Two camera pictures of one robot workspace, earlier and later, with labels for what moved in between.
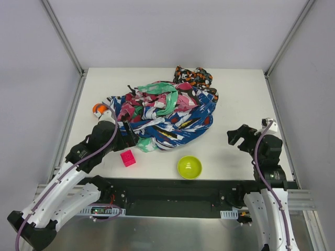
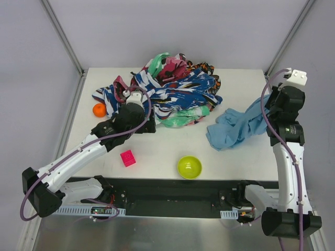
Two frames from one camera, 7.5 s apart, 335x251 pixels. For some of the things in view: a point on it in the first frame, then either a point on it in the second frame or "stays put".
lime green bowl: x=189 y=167 stays put
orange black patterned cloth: x=199 y=78 -> x=209 y=69
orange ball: x=100 y=107 stays put
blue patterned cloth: x=174 y=128 -> x=191 y=89
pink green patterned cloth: x=155 y=99 -> x=165 y=68
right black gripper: x=246 y=137 -> x=272 y=103
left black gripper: x=128 y=134 -> x=148 y=124
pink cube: x=128 y=158 stays put
